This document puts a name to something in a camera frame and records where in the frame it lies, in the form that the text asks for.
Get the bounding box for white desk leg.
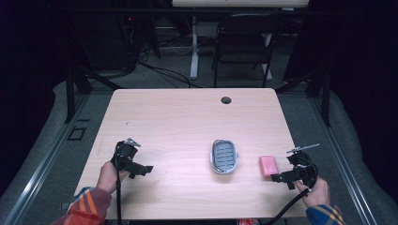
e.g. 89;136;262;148
190;16;200;80

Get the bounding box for person's right hand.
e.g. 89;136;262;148
293;176;331;209

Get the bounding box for pink soap bar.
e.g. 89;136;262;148
258;155;280;179

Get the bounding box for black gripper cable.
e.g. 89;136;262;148
114;146;124;225
265;187;312;225

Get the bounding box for black metal stand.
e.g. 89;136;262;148
63;67;124;124
275;67;332;128

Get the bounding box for dark computer tower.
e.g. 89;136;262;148
76;10;140;72

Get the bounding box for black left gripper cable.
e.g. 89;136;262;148
114;146;124;225

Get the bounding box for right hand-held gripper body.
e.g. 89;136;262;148
285;142;321;188

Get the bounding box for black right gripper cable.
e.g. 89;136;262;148
265;187;312;225

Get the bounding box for person's left hand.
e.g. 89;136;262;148
95;160;130;195

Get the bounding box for grey soap dish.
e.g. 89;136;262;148
208;139;239;175

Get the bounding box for white desk top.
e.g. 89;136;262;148
171;0;311;8

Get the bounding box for black folding chair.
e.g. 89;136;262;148
211;12;284;89

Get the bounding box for black floor cable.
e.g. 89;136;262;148
137;60;214;89

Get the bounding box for aluminium floor rail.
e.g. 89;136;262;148
2;93;92;225
308;97;379;225

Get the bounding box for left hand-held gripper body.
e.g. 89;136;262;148
110;137;142;173

